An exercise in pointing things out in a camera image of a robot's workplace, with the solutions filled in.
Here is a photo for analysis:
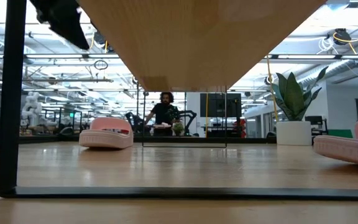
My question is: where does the green panel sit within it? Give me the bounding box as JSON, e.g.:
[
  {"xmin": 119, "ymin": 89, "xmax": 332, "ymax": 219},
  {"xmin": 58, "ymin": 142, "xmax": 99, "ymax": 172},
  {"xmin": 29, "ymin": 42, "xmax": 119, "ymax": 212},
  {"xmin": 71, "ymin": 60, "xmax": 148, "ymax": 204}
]
[{"xmin": 327, "ymin": 129, "xmax": 354, "ymax": 139}]

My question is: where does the black background monitor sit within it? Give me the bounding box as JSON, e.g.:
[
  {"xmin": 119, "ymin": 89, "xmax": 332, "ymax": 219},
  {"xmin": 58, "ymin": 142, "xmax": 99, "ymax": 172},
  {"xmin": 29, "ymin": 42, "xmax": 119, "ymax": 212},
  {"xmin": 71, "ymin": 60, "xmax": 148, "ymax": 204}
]
[{"xmin": 200, "ymin": 93, "xmax": 243, "ymax": 118}]

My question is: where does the small background monitor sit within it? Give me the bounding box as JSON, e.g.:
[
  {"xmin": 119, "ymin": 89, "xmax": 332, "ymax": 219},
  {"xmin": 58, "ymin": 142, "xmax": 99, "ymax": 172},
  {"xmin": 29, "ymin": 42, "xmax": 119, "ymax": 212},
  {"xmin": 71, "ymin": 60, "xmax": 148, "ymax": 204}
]
[{"xmin": 304, "ymin": 115, "xmax": 325, "ymax": 127}]

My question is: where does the green plant in white pot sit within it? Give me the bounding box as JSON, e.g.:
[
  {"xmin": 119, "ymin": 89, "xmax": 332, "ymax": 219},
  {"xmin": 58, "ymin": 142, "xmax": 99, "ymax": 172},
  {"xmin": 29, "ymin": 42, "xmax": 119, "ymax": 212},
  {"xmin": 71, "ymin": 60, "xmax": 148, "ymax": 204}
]
[{"xmin": 270, "ymin": 65, "xmax": 329, "ymax": 146}]

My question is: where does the black table rig frame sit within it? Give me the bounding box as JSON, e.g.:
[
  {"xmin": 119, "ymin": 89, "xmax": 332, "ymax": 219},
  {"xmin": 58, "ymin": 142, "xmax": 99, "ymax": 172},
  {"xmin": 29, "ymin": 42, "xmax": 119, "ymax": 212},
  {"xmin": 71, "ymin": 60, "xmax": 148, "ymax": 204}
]
[{"xmin": 0, "ymin": 134, "xmax": 315, "ymax": 147}]

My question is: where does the ceiling cable reel yellow cord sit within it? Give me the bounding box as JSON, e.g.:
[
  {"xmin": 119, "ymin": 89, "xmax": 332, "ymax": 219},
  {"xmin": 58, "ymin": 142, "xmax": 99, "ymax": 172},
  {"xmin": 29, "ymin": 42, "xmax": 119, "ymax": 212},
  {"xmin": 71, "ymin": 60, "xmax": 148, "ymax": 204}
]
[{"xmin": 333, "ymin": 28, "xmax": 352, "ymax": 46}]

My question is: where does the person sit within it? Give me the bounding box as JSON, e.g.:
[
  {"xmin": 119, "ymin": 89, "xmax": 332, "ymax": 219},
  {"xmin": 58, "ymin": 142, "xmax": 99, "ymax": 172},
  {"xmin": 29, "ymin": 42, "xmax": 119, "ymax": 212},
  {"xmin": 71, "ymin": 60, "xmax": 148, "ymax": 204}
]
[{"xmin": 144, "ymin": 91, "xmax": 181, "ymax": 137}]

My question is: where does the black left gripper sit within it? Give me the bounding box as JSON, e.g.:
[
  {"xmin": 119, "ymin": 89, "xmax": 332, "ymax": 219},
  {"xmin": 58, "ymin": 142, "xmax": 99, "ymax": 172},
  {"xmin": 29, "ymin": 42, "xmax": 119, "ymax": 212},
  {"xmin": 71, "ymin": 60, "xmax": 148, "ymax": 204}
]
[{"xmin": 29, "ymin": 0, "xmax": 91, "ymax": 51}]

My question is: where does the pink slide sandal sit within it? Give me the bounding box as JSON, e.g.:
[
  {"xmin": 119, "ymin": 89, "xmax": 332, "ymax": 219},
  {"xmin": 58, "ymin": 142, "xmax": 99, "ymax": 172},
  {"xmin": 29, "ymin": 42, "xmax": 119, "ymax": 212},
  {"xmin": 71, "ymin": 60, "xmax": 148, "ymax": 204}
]
[
  {"xmin": 313, "ymin": 114, "xmax": 358, "ymax": 169},
  {"xmin": 78, "ymin": 116, "xmax": 134, "ymax": 150}
]

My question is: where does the small background potted plant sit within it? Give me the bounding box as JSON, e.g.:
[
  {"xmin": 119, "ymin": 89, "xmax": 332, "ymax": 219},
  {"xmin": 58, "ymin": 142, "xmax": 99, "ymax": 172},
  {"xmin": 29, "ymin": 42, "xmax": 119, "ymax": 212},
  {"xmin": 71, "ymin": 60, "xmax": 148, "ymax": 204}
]
[{"xmin": 172, "ymin": 121, "xmax": 186, "ymax": 137}]

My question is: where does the yellow cable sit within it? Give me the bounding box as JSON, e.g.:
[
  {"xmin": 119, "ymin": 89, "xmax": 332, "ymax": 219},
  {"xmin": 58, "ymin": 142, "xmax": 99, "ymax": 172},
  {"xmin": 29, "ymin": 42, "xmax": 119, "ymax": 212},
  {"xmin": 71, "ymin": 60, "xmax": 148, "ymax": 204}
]
[{"xmin": 265, "ymin": 55, "xmax": 280, "ymax": 123}]

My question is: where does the black ceiling cable reel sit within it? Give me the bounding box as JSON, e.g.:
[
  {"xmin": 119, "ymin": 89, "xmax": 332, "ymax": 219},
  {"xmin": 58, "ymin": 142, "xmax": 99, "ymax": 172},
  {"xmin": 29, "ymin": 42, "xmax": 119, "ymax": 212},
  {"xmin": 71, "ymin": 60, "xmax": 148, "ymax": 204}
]
[{"xmin": 92, "ymin": 29, "xmax": 109, "ymax": 52}]

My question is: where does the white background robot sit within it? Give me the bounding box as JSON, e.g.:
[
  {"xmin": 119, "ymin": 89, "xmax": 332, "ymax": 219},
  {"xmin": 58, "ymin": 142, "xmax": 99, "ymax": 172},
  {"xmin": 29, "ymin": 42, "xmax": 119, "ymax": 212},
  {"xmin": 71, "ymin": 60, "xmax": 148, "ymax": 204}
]
[{"xmin": 20, "ymin": 91, "xmax": 44, "ymax": 129}]

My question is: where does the wooden shelf with black frame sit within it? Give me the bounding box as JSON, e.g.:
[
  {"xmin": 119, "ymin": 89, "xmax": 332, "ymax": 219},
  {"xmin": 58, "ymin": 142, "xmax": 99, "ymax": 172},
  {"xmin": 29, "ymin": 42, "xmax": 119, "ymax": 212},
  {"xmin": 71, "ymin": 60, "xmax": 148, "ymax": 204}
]
[{"xmin": 0, "ymin": 0, "xmax": 358, "ymax": 202}]

